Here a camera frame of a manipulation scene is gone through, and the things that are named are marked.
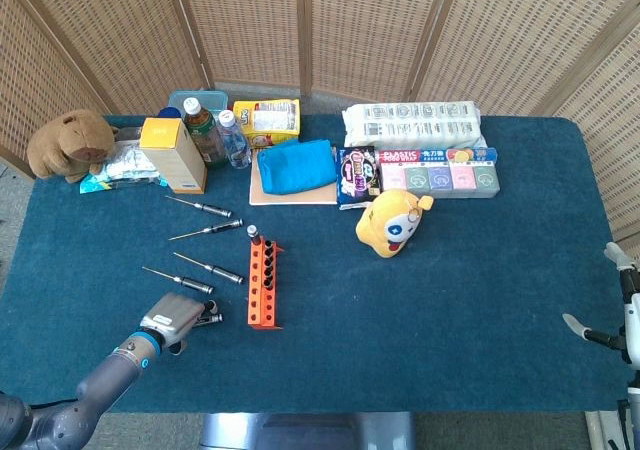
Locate yellow beige carton box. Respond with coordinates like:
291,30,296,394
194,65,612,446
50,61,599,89
138,116,208,195

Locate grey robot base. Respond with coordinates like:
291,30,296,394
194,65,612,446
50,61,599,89
199,411,417,450

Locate orange screwdriver rack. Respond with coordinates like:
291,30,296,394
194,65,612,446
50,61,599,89
246,234,285,331

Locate yellow snack bag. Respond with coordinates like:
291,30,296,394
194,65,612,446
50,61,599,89
232,98,302,150

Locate woven folding screen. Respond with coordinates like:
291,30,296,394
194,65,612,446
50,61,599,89
0,0,640,244

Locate blue lidded plastic container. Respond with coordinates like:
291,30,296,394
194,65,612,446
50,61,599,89
166,89,230,122

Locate clear water bottle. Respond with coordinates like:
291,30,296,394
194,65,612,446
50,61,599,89
216,109,253,171

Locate beige flat board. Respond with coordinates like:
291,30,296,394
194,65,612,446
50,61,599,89
248,148,340,207

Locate plastic food wrap box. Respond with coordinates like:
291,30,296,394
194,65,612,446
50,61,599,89
377,146,499,166

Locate silver crinkled foil pack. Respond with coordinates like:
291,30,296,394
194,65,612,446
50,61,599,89
101,139,159,182

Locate teal white wipes pack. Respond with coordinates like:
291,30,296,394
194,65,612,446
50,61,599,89
78,169,169,195

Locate brown capybara plush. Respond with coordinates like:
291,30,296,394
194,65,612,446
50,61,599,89
25,108,121,184

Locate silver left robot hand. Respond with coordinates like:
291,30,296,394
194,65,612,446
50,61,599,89
139,291,225,357

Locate blue carpet table cover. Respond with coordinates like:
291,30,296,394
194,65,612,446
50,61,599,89
0,114,636,414

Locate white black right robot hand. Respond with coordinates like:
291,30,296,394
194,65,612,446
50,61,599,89
561,241,640,372

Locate yellow plush toy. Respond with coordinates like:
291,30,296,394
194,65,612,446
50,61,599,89
355,188,435,260

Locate dark purple snack bag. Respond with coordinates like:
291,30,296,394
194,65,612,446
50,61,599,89
335,144,384,211

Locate black silver precision screwdriver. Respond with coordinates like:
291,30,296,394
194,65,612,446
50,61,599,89
192,299,225,327
141,266,215,295
172,251,246,286
165,195,233,219
167,218,244,242

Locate large white tissue pack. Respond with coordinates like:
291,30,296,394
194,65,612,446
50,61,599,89
341,100,484,151

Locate green tea bottle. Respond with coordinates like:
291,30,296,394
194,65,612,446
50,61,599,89
180,96,228,168

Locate multicolour pocket tissue pack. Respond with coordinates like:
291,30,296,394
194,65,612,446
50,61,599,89
379,161,502,201

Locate blue cloth pouch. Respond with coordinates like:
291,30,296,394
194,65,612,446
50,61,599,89
255,138,338,196

